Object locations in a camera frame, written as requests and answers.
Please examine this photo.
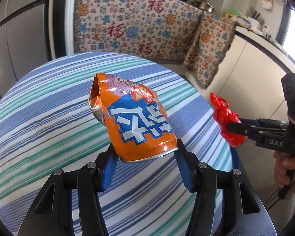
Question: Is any red plastic bag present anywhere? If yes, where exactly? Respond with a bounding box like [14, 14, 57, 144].
[210, 92, 245, 147]

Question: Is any crushed orange soda can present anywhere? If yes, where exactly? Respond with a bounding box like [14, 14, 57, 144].
[88, 73, 178, 162]

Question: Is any person's right hand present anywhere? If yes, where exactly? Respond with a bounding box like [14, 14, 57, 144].
[273, 151, 295, 194]

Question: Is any blue striped tablecloth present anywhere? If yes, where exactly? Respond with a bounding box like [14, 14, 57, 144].
[0, 52, 238, 235]

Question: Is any small patterned fu blanket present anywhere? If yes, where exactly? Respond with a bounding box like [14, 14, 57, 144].
[183, 12, 237, 89]

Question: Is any steel pot with lid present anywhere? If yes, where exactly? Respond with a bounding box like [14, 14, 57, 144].
[192, 0, 217, 13]

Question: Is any large patterned fu blanket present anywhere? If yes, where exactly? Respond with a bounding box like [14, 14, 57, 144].
[74, 0, 202, 61]

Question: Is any stainless steel refrigerator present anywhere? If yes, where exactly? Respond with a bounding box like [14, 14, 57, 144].
[0, 0, 51, 96]

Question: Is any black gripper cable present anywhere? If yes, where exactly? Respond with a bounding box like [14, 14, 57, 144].
[266, 157, 295, 210]

